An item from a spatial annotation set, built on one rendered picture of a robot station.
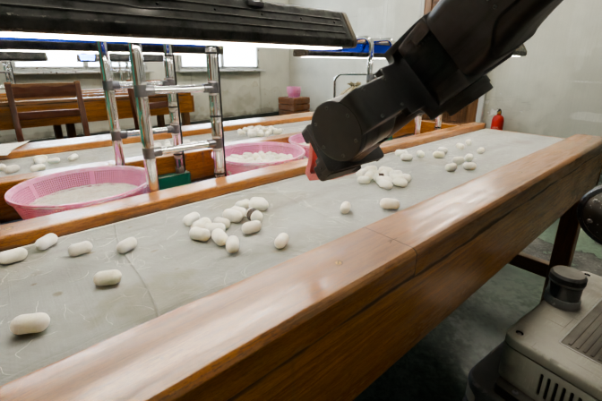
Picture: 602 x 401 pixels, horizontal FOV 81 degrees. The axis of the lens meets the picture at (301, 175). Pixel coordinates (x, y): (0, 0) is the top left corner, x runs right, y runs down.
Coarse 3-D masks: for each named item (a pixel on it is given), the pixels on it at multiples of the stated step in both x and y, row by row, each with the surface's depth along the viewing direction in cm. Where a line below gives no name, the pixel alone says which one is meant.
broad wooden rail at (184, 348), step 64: (448, 192) 70; (512, 192) 70; (576, 192) 109; (320, 256) 46; (384, 256) 46; (448, 256) 56; (512, 256) 80; (192, 320) 35; (256, 320) 35; (320, 320) 37; (384, 320) 47; (64, 384) 28; (128, 384) 28; (192, 384) 28; (256, 384) 33; (320, 384) 40
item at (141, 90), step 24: (216, 48) 73; (144, 72) 65; (216, 72) 74; (144, 96) 66; (216, 96) 75; (144, 120) 67; (216, 120) 77; (144, 144) 68; (192, 144) 75; (216, 144) 78; (144, 168) 70; (216, 168) 80
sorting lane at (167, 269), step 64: (256, 192) 77; (320, 192) 77; (384, 192) 77; (64, 256) 51; (128, 256) 51; (192, 256) 51; (256, 256) 51; (0, 320) 38; (64, 320) 38; (128, 320) 38; (0, 384) 31
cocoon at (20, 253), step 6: (6, 252) 49; (12, 252) 49; (18, 252) 49; (24, 252) 50; (0, 258) 48; (6, 258) 48; (12, 258) 49; (18, 258) 49; (24, 258) 50; (6, 264) 49
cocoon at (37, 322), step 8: (40, 312) 37; (16, 320) 36; (24, 320) 36; (32, 320) 36; (40, 320) 36; (48, 320) 37; (16, 328) 35; (24, 328) 36; (32, 328) 36; (40, 328) 36
